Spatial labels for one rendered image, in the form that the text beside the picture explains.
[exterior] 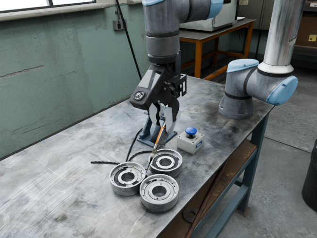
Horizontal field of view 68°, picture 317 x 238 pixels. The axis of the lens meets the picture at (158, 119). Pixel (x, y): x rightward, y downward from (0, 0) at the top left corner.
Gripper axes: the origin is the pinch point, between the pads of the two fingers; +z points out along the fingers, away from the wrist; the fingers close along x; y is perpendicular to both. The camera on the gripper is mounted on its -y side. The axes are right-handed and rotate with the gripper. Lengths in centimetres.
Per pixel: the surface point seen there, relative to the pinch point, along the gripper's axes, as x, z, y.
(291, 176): -35, 98, 119
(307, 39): -12, 45, 345
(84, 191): 16.9, 16.7, -17.1
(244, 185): -12, 74, 66
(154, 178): 0.6, 14.2, -4.5
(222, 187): -10, 42, 29
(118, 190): 6.8, 14.4, -13.2
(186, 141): 0.2, 12.9, 14.3
